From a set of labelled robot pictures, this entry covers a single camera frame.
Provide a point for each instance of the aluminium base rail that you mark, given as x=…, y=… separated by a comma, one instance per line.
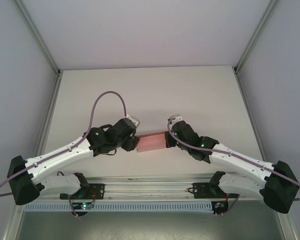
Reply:
x=149, y=190

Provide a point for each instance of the right base circuit board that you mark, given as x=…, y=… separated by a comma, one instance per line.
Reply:
x=218, y=205

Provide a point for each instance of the aluminium table side beam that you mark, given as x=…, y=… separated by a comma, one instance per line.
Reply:
x=43, y=130
x=255, y=120

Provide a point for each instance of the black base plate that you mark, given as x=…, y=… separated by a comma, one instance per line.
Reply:
x=201, y=190
x=98, y=191

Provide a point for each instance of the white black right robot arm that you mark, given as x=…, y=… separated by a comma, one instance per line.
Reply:
x=240, y=162

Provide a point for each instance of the base circuit board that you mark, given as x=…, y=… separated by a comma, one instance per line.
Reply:
x=218, y=205
x=84, y=206

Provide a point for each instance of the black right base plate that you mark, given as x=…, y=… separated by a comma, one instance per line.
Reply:
x=201, y=190

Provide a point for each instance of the left base circuit board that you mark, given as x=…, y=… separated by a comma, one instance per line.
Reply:
x=84, y=206

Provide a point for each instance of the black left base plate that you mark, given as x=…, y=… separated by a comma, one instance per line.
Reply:
x=98, y=191

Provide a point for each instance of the pink paper box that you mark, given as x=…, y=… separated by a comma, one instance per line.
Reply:
x=151, y=141

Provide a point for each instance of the aluminium frame post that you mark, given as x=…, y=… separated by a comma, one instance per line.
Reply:
x=257, y=32
x=37, y=35

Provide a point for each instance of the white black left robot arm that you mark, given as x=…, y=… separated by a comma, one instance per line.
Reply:
x=59, y=157

